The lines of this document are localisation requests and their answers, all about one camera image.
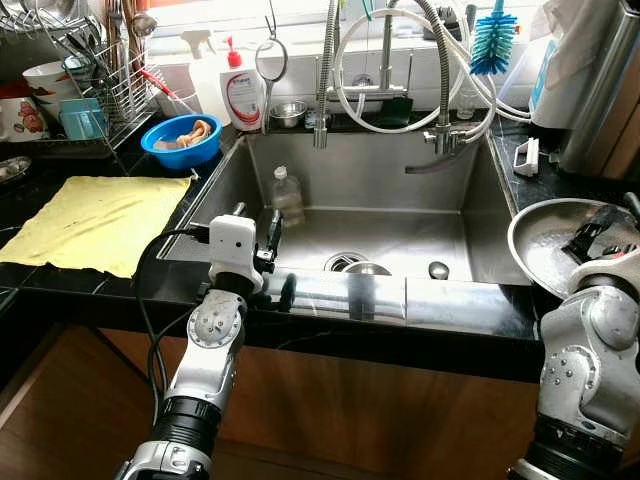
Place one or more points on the small white plastic clip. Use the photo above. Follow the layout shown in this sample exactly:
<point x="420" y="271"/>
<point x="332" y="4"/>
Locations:
<point x="526" y="158"/>

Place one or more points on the clear plastic bottle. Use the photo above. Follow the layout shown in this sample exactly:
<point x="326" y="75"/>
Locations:
<point x="288" y="198"/>

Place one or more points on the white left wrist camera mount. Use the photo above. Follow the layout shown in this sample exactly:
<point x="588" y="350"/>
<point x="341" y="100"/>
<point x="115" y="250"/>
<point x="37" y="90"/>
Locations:
<point x="235" y="252"/>

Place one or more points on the stainless steel sink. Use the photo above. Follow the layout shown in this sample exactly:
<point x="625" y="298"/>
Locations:
<point x="400" y="200"/>

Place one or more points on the blue plastic bowl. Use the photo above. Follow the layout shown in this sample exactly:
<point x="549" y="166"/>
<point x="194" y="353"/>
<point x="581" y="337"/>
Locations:
<point x="180" y="157"/>

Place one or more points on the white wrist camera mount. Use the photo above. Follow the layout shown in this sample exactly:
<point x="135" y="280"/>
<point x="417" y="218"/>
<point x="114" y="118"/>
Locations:
<point x="235" y="252"/>
<point x="615" y="272"/>

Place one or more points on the dark wooden cabinet front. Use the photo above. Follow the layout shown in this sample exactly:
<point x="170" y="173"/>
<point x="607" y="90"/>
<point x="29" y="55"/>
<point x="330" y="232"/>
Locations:
<point x="350" y="410"/>

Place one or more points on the blue bottle brush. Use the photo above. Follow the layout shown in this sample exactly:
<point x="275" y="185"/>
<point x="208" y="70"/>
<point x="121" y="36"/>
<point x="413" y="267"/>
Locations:
<point x="493" y="45"/>

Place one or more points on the steel drain strainer cap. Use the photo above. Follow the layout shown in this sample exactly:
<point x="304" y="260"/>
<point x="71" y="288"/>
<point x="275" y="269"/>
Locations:
<point x="370" y="269"/>

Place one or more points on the large shallow steel bowl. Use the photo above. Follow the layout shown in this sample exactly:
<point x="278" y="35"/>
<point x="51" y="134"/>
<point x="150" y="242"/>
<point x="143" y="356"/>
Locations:
<point x="545" y="240"/>

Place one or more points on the white spray bottle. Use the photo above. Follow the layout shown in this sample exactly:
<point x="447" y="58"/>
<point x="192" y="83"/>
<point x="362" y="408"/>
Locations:
<point x="205" y="90"/>

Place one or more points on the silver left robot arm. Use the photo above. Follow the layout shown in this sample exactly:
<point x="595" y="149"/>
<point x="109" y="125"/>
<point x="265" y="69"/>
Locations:
<point x="212" y="345"/>

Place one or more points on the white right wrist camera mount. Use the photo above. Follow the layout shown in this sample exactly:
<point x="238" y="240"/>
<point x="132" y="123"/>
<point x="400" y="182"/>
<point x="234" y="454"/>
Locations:
<point x="615" y="272"/>

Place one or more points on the peach coloured rag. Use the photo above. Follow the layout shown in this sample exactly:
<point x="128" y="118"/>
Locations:
<point x="190" y="133"/>

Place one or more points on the small round steel knob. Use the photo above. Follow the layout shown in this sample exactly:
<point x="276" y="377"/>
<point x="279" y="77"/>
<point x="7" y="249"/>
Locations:
<point x="439" y="270"/>

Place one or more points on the white jug with blue label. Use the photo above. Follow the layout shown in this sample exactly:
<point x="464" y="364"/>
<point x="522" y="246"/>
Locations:
<point x="560" y="70"/>

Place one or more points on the small steel dish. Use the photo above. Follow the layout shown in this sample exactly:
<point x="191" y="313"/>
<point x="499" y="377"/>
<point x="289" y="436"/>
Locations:
<point x="12" y="170"/>

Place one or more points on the small steel bowl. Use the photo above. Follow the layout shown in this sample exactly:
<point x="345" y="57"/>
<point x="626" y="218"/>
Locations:
<point x="288" y="115"/>

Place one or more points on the dark green sponge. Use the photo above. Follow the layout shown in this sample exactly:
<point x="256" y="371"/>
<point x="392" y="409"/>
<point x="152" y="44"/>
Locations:
<point x="395" y="110"/>

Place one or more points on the white cartoon print mug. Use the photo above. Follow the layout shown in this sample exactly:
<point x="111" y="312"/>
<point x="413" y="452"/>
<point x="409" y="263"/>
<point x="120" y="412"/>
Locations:
<point x="22" y="115"/>

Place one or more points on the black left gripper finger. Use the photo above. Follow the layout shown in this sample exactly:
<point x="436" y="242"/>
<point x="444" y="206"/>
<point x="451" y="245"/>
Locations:
<point x="239" y="210"/>
<point x="274" y="232"/>

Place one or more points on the teal plastic container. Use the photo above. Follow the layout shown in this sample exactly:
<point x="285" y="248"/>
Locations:
<point x="82" y="120"/>

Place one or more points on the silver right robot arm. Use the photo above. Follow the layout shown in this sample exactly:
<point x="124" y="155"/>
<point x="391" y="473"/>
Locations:
<point x="590" y="360"/>

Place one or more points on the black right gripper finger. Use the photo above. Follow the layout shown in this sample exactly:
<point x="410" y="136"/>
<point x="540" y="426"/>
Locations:
<point x="590" y="233"/>

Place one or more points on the round sink drain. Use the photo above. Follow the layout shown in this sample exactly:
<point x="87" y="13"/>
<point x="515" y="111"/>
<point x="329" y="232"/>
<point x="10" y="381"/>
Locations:
<point x="338" y="260"/>

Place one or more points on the yellow cloth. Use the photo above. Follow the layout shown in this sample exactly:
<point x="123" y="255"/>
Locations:
<point x="95" y="225"/>

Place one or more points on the tall stainless steel container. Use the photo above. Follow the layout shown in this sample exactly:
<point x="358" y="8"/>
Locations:
<point x="605" y="90"/>

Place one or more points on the white red pump soap bottle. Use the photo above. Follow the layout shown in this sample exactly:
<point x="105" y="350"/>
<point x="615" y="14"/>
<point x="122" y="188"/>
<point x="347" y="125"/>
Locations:
<point x="243" y="100"/>

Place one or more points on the white ceramic bowl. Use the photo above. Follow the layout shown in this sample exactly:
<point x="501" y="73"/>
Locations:
<point x="48" y="80"/>

